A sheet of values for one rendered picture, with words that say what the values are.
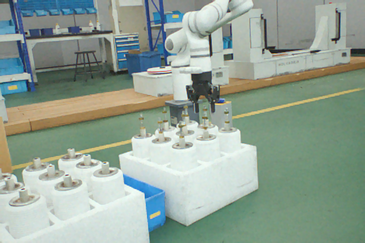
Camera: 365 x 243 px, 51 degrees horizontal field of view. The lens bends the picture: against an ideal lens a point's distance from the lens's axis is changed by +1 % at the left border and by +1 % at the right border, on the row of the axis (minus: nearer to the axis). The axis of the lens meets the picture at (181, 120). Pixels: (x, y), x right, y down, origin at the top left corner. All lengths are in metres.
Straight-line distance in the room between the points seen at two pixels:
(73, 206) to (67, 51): 8.70
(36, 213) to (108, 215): 0.19
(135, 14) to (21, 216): 7.00
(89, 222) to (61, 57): 8.68
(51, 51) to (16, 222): 8.66
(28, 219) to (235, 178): 0.75
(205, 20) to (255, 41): 2.85
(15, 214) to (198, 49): 0.75
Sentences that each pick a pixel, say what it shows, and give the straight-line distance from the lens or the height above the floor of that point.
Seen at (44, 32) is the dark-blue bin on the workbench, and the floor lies 0.81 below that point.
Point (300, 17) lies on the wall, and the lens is 8.07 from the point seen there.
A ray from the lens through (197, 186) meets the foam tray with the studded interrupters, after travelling 1.31.
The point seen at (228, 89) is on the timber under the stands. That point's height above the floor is 0.04.
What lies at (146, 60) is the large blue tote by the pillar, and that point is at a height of 0.25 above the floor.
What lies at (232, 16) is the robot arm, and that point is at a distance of 1.60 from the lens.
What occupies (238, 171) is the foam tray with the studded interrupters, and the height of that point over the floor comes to 0.11.
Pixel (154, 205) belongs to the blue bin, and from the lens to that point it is 1.30.
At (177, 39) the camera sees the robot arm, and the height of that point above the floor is 0.61.
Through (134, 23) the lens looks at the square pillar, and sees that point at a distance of 7.84.
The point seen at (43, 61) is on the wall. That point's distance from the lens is 9.60.
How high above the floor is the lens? 0.64
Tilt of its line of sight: 13 degrees down
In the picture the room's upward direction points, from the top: 5 degrees counter-clockwise
